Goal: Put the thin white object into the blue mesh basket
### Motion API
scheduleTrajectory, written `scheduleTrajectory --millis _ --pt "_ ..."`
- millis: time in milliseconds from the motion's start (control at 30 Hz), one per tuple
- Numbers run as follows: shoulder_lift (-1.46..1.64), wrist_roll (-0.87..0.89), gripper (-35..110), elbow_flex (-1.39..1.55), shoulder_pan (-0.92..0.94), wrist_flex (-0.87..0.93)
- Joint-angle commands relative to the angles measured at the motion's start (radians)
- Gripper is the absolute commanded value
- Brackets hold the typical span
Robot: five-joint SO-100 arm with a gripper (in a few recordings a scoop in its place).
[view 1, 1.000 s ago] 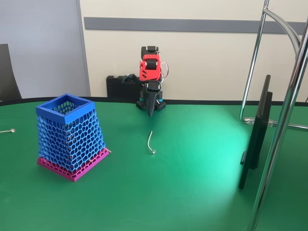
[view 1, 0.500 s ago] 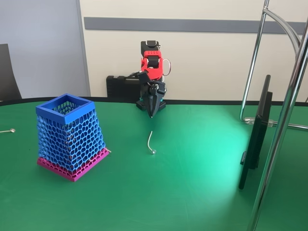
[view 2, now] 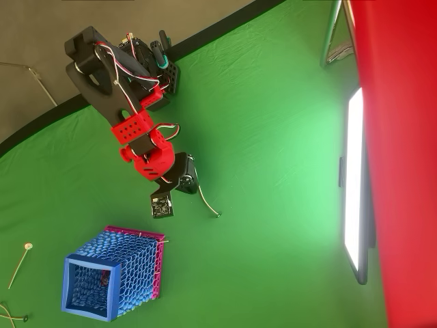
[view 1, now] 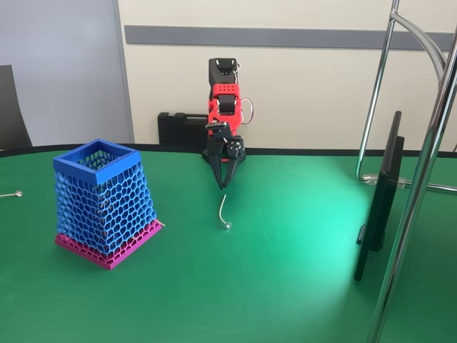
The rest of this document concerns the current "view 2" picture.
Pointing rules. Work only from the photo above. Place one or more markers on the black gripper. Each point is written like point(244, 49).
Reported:
point(187, 174)

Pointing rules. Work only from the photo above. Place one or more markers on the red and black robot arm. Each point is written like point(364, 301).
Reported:
point(114, 99)

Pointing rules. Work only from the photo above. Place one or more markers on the blue mesh basket pink base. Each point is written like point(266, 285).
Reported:
point(133, 259)

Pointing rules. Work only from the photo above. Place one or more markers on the green table cloth black edge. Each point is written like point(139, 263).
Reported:
point(266, 153)

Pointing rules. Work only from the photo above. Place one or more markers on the thin grey metal rod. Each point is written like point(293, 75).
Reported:
point(44, 89)

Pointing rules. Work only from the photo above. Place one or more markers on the black LED light panel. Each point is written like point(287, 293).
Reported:
point(353, 177)

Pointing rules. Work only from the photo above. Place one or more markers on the large red blurred object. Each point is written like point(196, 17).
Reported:
point(403, 136)

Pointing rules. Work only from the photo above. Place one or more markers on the small camera circuit board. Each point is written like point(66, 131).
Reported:
point(162, 206)

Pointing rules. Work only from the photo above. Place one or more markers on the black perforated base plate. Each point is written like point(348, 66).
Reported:
point(171, 77)

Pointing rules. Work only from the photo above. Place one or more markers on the chrome tube frame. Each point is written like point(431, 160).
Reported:
point(330, 34)

